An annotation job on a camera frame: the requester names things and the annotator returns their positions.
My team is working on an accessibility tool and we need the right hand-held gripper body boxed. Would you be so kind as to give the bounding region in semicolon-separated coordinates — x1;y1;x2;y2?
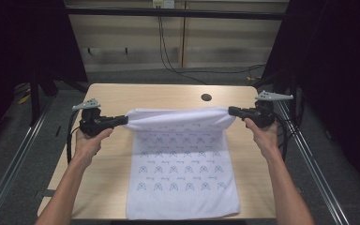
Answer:
245;90;294;129

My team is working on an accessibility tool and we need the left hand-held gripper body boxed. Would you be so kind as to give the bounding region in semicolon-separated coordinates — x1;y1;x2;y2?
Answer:
71;97;115;138

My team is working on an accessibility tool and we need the white patterned towel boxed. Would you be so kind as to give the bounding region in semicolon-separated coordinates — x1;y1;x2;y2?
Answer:
125;106;242;221

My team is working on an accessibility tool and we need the person's right hand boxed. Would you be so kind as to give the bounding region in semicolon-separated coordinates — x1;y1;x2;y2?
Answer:
243;117;281;158

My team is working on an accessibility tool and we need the person's left hand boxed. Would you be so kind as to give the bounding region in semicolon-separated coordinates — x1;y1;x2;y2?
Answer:
73;127;114;165

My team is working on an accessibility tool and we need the black metal stand leg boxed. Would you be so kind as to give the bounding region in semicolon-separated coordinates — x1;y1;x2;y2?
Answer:
28;80;42;128

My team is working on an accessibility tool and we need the black curtain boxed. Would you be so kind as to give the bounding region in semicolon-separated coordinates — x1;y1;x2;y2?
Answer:
261;0;360;195
0;0;89;95

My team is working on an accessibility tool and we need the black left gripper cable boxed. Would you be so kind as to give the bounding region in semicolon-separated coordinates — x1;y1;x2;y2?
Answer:
66;109;83;165

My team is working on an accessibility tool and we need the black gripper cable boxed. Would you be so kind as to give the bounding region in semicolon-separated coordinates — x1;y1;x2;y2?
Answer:
273;112;291;163
66;109;83;165

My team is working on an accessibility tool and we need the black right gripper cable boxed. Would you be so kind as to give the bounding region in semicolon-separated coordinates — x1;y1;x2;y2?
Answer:
273;112;291;163

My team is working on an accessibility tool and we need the metal floor rail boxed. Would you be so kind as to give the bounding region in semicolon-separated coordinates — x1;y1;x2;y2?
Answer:
0;93;59;225
275;100;353;225

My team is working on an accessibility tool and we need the black hanging wall cable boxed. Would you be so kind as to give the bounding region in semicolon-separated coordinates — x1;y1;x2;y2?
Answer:
157;7;267;86

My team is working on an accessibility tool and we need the black horizontal frame beam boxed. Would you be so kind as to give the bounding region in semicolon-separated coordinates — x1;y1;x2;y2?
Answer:
65;6;288;22

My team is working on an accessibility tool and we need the white wall power outlet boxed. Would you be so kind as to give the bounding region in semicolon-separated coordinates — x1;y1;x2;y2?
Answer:
152;0;176;9

